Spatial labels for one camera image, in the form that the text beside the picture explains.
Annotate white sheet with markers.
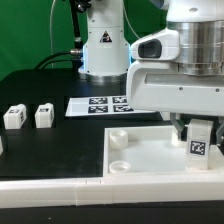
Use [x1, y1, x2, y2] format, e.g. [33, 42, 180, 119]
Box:
[65, 95, 145, 117]

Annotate white L-shaped obstacle fence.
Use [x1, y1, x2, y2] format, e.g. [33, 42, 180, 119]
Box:
[0, 171, 224, 208]

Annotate white part at left edge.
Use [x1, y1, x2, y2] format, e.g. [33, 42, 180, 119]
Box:
[0, 136, 3, 156]

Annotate black cables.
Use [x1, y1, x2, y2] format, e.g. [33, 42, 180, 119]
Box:
[34, 49, 84, 70]

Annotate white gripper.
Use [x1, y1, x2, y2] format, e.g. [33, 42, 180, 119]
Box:
[126, 28, 224, 145]

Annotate white cable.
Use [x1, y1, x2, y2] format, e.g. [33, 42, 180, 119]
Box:
[49, 0, 58, 69]

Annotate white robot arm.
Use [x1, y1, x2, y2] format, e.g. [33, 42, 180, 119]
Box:
[78, 0, 224, 131]

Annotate white square table top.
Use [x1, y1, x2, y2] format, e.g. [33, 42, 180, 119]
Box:
[103, 126, 224, 176]

